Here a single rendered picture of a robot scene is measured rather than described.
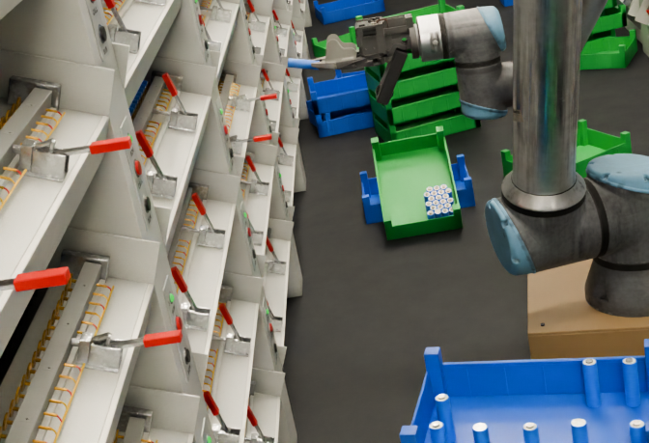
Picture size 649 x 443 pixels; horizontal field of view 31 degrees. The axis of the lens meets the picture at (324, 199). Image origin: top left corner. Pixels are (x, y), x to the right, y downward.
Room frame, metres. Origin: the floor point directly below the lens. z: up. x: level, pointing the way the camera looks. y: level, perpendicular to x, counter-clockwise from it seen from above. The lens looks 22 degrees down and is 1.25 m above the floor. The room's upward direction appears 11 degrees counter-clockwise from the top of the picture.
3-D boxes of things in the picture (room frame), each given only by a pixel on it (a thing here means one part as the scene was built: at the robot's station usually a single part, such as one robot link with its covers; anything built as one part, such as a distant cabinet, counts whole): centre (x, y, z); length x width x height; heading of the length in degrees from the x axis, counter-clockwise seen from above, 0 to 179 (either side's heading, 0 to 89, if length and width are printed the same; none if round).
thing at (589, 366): (1.25, -0.29, 0.44); 0.02 x 0.02 x 0.06
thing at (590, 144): (3.02, -0.69, 0.04); 0.30 x 0.20 x 0.08; 115
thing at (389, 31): (2.22, -0.18, 0.67); 0.12 x 0.08 x 0.09; 85
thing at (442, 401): (1.24, -0.10, 0.44); 0.02 x 0.02 x 0.06
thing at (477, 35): (2.21, -0.35, 0.66); 0.12 x 0.09 x 0.10; 85
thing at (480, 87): (2.20, -0.36, 0.54); 0.12 x 0.09 x 0.12; 99
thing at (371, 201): (2.99, -0.26, 0.04); 0.30 x 0.20 x 0.08; 86
